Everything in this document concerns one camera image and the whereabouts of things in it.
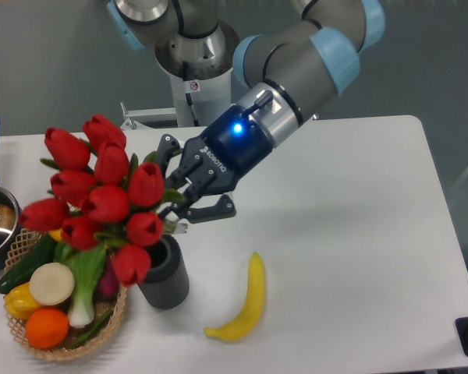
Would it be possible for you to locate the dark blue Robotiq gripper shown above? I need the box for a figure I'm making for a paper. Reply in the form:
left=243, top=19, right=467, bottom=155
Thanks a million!
left=155, top=104, right=272, bottom=224

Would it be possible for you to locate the red tulip bouquet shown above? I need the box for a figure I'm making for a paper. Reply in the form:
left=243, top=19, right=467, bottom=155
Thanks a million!
left=19, top=115, right=184, bottom=287

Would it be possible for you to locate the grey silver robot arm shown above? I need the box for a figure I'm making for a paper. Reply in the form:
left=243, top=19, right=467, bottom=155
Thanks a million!
left=107, top=1, right=385, bottom=223

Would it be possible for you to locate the dark grey ribbed vase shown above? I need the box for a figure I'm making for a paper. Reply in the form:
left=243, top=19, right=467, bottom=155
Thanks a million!
left=139, top=235, right=190, bottom=310

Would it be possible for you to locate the green toy bok choy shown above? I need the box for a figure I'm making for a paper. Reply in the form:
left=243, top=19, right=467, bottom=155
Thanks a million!
left=54, top=242, right=106, bottom=328

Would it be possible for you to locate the purple toy radish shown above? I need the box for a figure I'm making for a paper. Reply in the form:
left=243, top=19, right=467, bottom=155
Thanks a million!
left=97, top=257, right=119, bottom=298

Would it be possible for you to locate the yellow toy banana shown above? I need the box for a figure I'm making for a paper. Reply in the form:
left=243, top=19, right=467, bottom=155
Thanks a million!
left=204, top=252, right=266, bottom=343

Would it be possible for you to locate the green toy cucumber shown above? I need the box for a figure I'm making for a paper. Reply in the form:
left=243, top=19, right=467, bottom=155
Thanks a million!
left=0, top=229, right=58, bottom=295

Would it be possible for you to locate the white round toy slice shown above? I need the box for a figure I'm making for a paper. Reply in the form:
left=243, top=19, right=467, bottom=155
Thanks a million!
left=29, top=263, right=75, bottom=306

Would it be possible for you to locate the woven wicker basket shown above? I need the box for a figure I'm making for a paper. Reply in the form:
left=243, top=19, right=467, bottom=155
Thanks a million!
left=3, top=228, right=129, bottom=361

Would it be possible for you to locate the green toy bean pod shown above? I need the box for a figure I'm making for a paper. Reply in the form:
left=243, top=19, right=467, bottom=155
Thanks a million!
left=67, top=309, right=113, bottom=349

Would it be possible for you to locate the orange toy orange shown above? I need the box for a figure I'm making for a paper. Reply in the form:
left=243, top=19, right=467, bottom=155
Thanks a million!
left=25, top=308, right=69, bottom=349

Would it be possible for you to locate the yellow toy bell pepper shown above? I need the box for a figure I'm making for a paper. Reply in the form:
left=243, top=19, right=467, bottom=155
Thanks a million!
left=4, top=282, right=43, bottom=320

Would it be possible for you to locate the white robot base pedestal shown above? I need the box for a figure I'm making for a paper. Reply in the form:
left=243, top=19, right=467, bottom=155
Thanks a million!
left=169, top=69, right=231, bottom=127

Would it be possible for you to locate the white metal frame bracket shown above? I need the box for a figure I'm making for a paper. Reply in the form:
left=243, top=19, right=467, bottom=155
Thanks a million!
left=120, top=102, right=178, bottom=130

